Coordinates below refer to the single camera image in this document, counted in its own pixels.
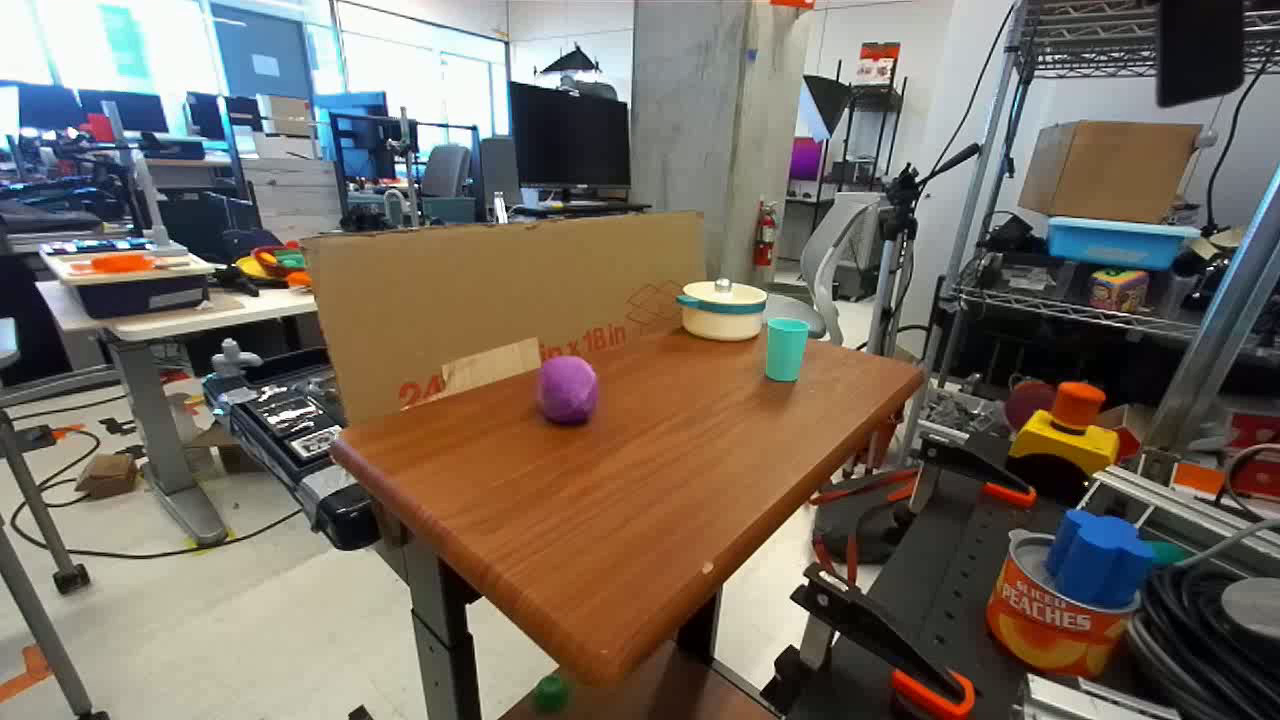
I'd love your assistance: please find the purple ball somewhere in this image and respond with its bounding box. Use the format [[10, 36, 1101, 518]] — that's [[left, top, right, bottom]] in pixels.
[[530, 351, 604, 432]]

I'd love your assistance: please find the cream pot with lid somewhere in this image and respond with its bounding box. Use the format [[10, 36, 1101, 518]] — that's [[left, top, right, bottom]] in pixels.
[[672, 275, 770, 347]]

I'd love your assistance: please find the teal plastic cup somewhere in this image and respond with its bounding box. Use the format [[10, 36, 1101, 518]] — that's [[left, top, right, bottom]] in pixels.
[[759, 316, 815, 388]]

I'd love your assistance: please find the brown cardboard board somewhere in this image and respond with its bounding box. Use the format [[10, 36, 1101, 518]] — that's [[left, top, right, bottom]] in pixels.
[[302, 206, 710, 432]]

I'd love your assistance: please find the red fire extinguisher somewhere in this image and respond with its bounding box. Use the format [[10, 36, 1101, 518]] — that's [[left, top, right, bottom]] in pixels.
[[747, 194, 778, 275]]

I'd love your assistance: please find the grey office chair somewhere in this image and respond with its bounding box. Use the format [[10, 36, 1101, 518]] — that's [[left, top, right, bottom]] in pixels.
[[796, 188, 897, 347]]

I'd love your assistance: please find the large black monitor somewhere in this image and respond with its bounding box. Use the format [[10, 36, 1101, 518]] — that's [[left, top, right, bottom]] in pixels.
[[504, 78, 635, 203]]

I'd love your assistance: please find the grey table leg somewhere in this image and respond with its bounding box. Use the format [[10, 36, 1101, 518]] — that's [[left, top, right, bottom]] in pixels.
[[376, 526, 488, 720]]

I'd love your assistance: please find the green small object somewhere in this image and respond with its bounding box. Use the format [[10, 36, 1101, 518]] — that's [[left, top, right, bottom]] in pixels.
[[530, 673, 576, 716]]

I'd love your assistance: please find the small black orange clamp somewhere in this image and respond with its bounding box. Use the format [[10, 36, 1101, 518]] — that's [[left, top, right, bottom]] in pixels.
[[917, 428, 1044, 516]]

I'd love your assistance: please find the large black orange clamp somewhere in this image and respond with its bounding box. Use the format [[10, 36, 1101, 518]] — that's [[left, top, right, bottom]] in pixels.
[[789, 565, 983, 720]]

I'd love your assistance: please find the white figurine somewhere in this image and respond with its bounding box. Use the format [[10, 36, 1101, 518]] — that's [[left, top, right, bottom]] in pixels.
[[207, 331, 268, 394]]

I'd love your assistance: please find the yellow toy with orange knob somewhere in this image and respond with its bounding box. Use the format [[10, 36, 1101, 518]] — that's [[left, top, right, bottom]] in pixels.
[[1003, 377, 1124, 479]]

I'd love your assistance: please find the colourful cube toy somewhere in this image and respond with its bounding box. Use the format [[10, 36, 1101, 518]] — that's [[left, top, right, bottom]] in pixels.
[[1087, 265, 1154, 316]]

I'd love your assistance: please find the white desk with grey leg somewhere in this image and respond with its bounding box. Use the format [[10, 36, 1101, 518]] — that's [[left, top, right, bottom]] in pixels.
[[33, 275, 323, 547]]

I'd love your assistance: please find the orange peaches can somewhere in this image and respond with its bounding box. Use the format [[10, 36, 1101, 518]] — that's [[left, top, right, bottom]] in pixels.
[[983, 526, 1144, 682]]

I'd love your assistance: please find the blue plastic bin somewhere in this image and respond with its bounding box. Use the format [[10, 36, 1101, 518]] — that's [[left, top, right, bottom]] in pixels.
[[1044, 213, 1203, 275]]

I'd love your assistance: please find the blue ridged block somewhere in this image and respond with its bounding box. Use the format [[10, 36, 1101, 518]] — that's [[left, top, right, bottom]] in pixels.
[[1044, 509, 1159, 612]]

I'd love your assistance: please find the cardboard box on shelf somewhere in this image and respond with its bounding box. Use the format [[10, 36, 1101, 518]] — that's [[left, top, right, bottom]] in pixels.
[[1017, 121, 1203, 229]]

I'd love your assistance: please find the tray with orange plate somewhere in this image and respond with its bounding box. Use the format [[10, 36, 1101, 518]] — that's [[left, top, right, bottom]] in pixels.
[[36, 234, 219, 318]]

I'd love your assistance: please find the small cardboard box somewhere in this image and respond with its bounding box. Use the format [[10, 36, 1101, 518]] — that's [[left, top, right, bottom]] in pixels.
[[71, 448, 144, 504]]

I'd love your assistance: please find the silver aluminium profile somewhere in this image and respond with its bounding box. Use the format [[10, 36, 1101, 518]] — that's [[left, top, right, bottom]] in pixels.
[[1141, 162, 1280, 454]]

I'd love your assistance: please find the grey stand leg with caster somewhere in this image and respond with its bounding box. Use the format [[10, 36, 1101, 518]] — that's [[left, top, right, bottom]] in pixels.
[[0, 402, 94, 598]]

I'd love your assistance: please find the black hanging screen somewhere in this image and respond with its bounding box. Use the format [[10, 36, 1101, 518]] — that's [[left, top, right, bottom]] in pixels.
[[1153, 0, 1248, 111]]

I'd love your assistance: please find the black camera tripod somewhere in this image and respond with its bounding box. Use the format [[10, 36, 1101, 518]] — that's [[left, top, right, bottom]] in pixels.
[[869, 141, 987, 358]]

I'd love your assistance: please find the black equipment rail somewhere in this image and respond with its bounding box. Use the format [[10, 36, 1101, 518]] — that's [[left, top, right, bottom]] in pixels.
[[217, 371, 383, 554]]

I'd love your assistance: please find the metal wire shelf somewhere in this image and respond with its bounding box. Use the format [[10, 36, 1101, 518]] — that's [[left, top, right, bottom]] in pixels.
[[929, 0, 1280, 402]]

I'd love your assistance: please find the black floor cable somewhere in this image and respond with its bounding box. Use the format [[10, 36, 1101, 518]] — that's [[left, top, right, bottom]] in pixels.
[[2, 419, 307, 565]]

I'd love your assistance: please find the black cable coil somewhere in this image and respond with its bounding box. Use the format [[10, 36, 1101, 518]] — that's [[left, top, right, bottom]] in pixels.
[[1121, 565, 1280, 720]]

